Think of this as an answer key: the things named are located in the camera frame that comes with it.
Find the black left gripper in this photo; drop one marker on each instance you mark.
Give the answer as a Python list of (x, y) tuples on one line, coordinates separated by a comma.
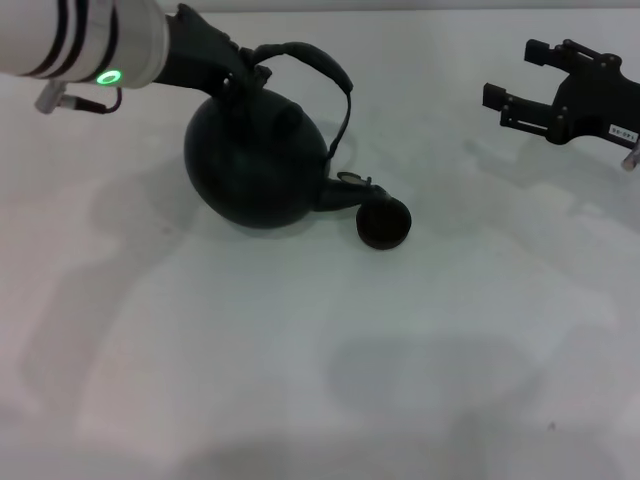
[(200, 55)]

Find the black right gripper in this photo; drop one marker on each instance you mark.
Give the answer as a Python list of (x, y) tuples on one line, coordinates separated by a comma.
[(590, 100)]

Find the small dark brown teacup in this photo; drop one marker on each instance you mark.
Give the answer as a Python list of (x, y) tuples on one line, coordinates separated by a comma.
[(382, 227)]

